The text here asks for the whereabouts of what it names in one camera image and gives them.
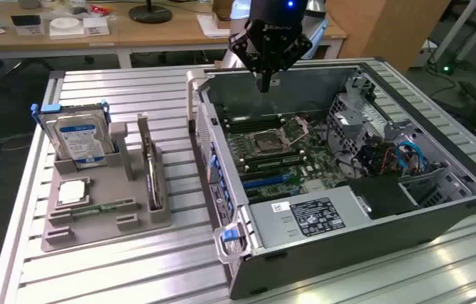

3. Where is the blue wire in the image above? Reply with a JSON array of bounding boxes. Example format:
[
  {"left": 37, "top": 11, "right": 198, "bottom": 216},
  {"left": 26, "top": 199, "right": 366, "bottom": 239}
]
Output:
[{"left": 394, "top": 141, "right": 429, "bottom": 175}]

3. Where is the silver disk bay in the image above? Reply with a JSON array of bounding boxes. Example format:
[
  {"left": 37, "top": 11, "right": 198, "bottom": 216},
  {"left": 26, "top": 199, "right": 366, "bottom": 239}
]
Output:
[{"left": 397, "top": 167, "right": 473, "bottom": 208}]

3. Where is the low-profile graphics card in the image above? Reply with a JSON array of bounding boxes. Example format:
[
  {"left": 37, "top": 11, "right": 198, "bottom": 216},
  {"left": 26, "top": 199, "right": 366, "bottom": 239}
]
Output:
[{"left": 135, "top": 113, "right": 166, "bottom": 212}]

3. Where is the white paper stack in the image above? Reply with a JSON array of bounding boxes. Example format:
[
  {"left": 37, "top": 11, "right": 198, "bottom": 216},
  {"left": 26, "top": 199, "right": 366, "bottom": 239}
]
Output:
[{"left": 195, "top": 14, "right": 233, "bottom": 39}]

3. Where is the black open PC case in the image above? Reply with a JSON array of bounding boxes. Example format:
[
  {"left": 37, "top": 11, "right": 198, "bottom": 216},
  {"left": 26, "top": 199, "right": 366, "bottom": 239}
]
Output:
[{"left": 185, "top": 61, "right": 476, "bottom": 301}]

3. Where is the silver CPU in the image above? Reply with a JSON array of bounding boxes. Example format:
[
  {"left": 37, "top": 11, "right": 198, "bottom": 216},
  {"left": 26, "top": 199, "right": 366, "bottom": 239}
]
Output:
[{"left": 58, "top": 180, "right": 87, "bottom": 204}]

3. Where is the red package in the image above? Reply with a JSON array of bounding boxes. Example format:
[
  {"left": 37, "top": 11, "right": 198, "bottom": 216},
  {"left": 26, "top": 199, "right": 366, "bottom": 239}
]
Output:
[{"left": 87, "top": 3, "right": 110, "bottom": 17}]

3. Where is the black wire bundle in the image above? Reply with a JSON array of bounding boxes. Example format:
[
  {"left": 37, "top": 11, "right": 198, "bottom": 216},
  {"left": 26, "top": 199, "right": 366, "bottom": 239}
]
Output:
[{"left": 354, "top": 144, "right": 385, "bottom": 175}]

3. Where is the plain white box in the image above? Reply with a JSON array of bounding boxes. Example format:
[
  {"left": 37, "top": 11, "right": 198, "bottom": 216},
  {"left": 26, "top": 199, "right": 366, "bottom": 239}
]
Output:
[{"left": 81, "top": 16, "right": 110, "bottom": 37}]

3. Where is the black round lamp base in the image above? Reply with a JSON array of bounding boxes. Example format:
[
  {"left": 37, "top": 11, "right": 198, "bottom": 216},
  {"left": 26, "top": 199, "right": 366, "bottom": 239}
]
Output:
[{"left": 127, "top": 0, "right": 173, "bottom": 25}]

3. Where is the CPU socket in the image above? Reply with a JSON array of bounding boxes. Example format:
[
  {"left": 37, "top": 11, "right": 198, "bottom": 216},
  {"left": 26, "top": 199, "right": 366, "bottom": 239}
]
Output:
[{"left": 247, "top": 128, "right": 292, "bottom": 156}]

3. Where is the wooden desk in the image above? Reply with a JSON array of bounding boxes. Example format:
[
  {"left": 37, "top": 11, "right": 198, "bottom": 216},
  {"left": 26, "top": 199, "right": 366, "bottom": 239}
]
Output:
[{"left": 0, "top": 0, "right": 348, "bottom": 61}]

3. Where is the blue expansion slot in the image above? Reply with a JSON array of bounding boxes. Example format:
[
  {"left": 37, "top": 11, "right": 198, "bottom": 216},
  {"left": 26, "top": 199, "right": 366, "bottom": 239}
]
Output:
[{"left": 239, "top": 173, "right": 292, "bottom": 191}]

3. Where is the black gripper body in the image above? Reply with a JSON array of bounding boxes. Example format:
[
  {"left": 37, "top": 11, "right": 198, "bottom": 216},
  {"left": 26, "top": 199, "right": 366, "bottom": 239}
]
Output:
[{"left": 243, "top": 0, "right": 309, "bottom": 74}]

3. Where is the grey parts rack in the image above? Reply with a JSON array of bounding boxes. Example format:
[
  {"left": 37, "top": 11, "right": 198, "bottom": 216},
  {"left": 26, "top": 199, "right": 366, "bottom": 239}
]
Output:
[{"left": 41, "top": 122, "right": 175, "bottom": 253}]

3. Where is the red wire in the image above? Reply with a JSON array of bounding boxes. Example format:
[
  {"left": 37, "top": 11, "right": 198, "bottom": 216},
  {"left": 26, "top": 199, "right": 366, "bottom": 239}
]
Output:
[{"left": 380, "top": 146, "right": 392, "bottom": 174}]

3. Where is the white desk frame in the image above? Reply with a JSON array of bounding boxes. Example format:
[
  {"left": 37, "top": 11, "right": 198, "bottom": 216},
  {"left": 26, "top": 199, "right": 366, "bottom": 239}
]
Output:
[{"left": 430, "top": 0, "right": 476, "bottom": 87}]

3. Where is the wooden cabinet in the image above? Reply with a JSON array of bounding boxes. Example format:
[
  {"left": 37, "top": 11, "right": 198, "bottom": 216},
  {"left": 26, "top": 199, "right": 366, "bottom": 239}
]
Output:
[{"left": 325, "top": 0, "right": 452, "bottom": 72}]

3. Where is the installed black RAM stick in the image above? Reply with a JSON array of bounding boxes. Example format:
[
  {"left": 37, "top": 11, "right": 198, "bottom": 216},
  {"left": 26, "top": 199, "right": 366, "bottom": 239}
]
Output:
[{"left": 239, "top": 151, "right": 306, "bottom": 169}]

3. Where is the white box with black top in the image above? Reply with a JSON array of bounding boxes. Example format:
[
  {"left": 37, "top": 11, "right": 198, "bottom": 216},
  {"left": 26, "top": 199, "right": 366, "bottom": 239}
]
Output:
[{"left": 9, "top": 14, "right": 46, "bottom": 37}]

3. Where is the grey power supply unit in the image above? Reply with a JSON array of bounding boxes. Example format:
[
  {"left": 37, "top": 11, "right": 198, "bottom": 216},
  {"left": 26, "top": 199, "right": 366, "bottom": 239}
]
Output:
[{"left": 245, "top": 185, "right": 380, "bottom": 250}]

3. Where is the metal socket cover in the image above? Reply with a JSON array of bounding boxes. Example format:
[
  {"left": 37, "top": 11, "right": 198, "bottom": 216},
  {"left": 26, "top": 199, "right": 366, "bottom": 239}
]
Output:
[{"left": 281, "top": 115, "right": 312, "bottom": 143}]

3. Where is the blue card retainer bar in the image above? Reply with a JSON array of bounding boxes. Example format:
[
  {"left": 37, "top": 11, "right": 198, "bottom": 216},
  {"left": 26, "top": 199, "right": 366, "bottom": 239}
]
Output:
[{"left": 207, "top": 141, "right": 233, "bottom": 218}]

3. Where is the hard disk in blue caddy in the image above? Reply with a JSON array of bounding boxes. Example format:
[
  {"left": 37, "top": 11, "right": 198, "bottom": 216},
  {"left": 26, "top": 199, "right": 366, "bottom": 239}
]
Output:
[{"left": 30, "top": 99, "right": 115, "bottom": 168}]

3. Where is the green RAM stick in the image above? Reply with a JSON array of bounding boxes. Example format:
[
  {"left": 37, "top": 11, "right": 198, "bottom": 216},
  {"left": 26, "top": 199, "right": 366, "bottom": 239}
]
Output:
[{"left": 70, "top": 202, "right": 118, "bottom": 218}]

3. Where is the silver drive cage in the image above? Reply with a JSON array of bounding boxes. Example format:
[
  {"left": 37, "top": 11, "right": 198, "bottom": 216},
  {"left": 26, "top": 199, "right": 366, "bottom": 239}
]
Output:
[{"left": 325, "top": 91, "right": 390, "bottom": 159}]

